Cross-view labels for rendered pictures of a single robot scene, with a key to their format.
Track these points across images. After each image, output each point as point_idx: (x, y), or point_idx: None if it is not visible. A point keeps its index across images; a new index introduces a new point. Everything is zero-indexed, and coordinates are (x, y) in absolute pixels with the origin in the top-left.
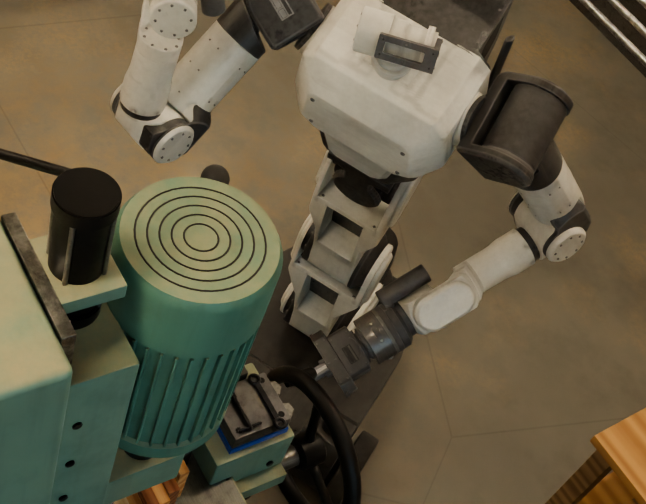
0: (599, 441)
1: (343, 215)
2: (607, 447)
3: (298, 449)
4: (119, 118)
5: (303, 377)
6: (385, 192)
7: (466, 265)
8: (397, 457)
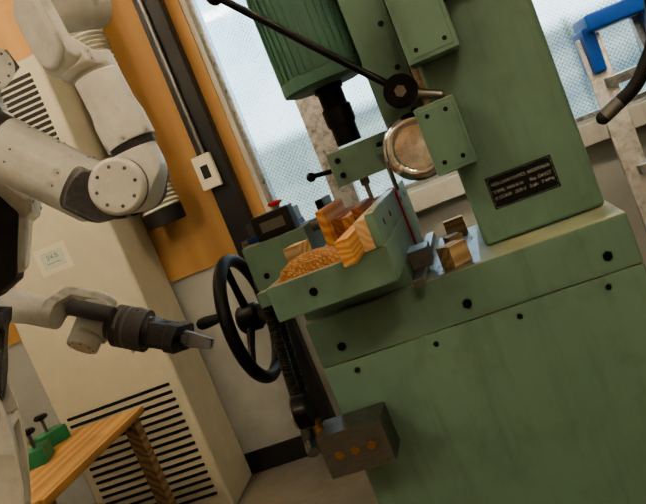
0: (47, 496)
1: (15, 422)
2: (48, 493)
3: (256, 303)
4: (160, 157)
5: (219, 269)
6: (11, 319)
7: (48, 298)
8: None
